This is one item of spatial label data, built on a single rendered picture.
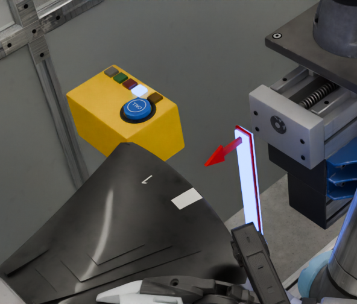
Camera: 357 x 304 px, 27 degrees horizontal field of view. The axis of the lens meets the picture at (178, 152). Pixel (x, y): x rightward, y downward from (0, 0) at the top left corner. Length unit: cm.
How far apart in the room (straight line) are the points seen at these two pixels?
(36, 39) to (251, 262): 91
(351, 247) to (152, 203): 22
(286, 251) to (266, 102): 110
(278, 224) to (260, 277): 162
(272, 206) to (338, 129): 118
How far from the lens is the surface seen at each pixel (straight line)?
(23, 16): 151
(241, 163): 93
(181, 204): 84
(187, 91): 190
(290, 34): 129
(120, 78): 119
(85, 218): 84
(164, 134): 113
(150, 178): 86
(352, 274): 78
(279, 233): 233
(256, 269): 74
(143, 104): 112
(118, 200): 85
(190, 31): 182
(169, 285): 71
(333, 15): 122
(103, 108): 115
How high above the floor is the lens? 179
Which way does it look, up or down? 43 degrees down
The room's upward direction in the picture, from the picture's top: 11 degrees counter-clockwise
